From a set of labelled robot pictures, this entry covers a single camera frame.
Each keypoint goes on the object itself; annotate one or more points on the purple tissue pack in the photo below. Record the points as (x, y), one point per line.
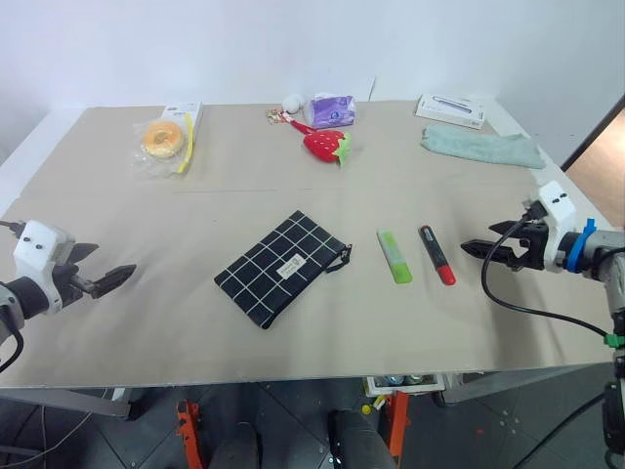
(332, 111)

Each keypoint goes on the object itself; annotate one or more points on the orange metal stand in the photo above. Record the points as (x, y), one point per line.
(188, 430)
(398, 425)

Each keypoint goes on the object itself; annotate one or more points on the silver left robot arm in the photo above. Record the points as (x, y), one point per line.
(19, 295)

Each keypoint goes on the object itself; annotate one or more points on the black red marker pen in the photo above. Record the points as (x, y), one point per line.
(437, 256)

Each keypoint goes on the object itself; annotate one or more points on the grey table frame bar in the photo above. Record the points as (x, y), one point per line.
(68, 403)

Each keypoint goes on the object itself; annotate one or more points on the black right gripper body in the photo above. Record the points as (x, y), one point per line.
(534, 244)

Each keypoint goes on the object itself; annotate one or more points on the white bin with cans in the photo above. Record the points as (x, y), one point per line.
(405, 383)

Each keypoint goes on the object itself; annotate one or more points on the white box with round print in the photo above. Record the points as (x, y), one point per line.
(193, 110)

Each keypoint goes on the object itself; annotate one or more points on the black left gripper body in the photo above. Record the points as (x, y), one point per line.
(68, 278)

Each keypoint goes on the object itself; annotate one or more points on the black grid pencil pouch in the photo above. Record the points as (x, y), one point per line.
(278, 271)

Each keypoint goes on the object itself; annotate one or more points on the red strawberry plush toy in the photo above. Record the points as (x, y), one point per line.
(323, 144)

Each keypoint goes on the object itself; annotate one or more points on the small red white wrapper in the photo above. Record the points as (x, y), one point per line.
(276, 116)

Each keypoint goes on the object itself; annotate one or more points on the light green towel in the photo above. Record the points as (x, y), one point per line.
(483, 146)

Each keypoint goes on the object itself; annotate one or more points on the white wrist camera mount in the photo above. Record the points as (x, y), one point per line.
(556, 205)
(36, 244)

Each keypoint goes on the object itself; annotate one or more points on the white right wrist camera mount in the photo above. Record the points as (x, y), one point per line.
(556, 205)

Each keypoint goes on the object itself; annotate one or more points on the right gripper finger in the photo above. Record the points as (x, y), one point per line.
(508, 227)
(490, 249)

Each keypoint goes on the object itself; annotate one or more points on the white box with purple print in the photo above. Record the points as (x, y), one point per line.
(451, 110)

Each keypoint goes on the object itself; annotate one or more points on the brown wooden panel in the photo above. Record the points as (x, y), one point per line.
(600, 171)

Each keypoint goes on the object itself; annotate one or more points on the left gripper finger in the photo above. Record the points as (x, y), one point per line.
(84, 249)
(114, 277)

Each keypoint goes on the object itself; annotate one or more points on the orange bagel bread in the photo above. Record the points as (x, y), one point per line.
(163, 139)

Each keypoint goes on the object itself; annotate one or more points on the bagged donut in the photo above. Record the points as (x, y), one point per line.
(151, 166)

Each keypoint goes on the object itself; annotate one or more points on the dark rounded shape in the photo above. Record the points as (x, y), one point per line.
(359, 439)

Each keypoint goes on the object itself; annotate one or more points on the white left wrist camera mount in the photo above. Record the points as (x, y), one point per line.
(36, 244)

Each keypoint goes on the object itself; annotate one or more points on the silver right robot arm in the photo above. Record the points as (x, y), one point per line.
(608, 259)

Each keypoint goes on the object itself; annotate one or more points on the white round ball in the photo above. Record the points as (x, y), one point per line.
(293, 102)

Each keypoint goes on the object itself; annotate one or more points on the beige table cover sheet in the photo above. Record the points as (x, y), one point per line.
(195, 220)

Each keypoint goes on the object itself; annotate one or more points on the green highlighter pen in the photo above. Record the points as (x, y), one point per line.
(396, 261)

